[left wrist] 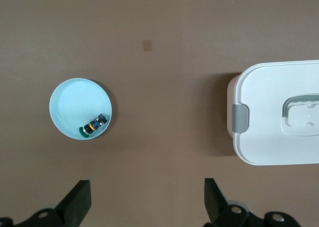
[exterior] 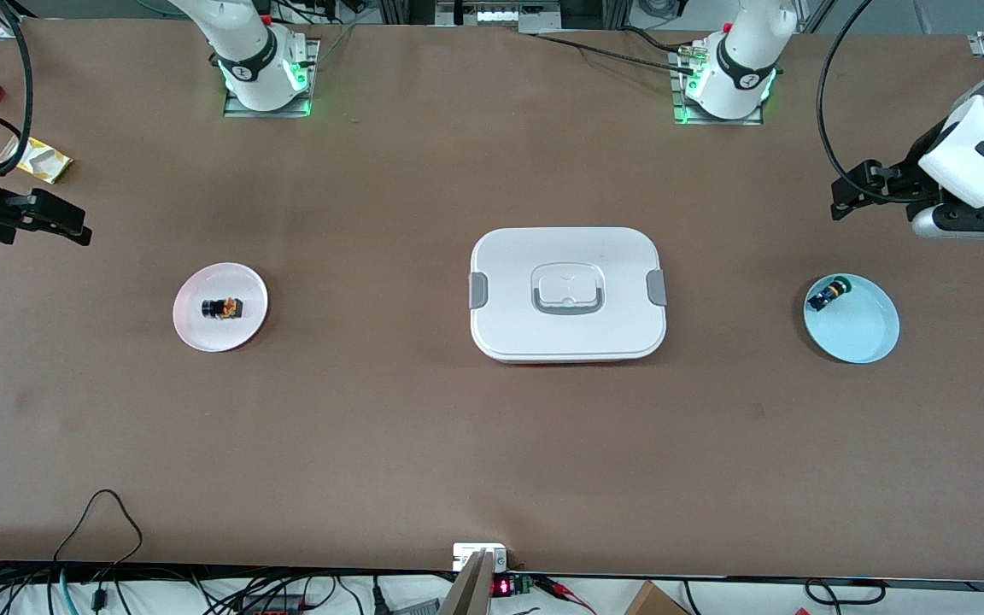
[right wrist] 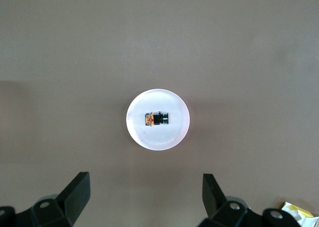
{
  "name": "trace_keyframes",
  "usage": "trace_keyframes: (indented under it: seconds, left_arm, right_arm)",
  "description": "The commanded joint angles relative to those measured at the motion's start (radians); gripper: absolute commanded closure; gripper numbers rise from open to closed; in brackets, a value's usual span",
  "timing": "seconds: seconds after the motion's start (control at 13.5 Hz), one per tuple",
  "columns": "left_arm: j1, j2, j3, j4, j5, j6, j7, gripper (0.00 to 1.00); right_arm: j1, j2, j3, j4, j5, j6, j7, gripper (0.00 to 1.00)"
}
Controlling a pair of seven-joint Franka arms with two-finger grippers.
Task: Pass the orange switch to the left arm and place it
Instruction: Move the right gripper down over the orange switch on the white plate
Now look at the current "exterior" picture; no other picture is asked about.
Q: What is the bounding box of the silver power strip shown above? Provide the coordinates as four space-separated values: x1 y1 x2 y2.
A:
436 0 563 28

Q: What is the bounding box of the red clip wire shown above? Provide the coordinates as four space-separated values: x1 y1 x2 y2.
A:
533 576 597 615

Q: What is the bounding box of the light blue round plate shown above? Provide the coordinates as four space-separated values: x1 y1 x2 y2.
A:
803 273 901 366

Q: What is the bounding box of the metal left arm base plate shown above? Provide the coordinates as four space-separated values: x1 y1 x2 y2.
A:
671 43 765 127

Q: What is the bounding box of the black cable on table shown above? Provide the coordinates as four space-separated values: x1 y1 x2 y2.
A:
518 27 703 74

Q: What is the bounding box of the small white mounted device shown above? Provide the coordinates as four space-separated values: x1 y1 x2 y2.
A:
453 542 511 574

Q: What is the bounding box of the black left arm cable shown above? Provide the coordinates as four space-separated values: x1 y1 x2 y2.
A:
815 0 922 208

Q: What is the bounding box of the pink round plate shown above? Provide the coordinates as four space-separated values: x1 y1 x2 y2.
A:
173 262 269 353

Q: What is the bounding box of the white lidded box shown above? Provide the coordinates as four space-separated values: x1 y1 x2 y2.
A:
468 226 669 366

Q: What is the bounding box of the thin black looped cable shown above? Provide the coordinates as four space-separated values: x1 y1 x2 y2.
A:
52 489 145 570

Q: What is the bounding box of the yellow torn packet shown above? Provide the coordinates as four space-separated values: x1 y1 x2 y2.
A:
0 137 75 186

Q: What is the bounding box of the grey metal bar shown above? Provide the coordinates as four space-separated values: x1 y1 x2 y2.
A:
436 551 495 615

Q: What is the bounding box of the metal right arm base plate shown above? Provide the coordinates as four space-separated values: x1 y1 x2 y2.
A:
223 38 323 120

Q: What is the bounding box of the black cable below table edge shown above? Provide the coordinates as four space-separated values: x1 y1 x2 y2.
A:
804 578 887 606

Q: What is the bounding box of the blue green push-button switch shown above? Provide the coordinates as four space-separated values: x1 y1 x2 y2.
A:
806 276 852 313

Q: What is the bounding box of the black orange network device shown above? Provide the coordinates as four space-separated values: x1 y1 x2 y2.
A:
238 593 307 615

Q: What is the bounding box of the brown cardboard box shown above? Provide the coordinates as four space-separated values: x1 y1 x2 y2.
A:
624 581 691 615

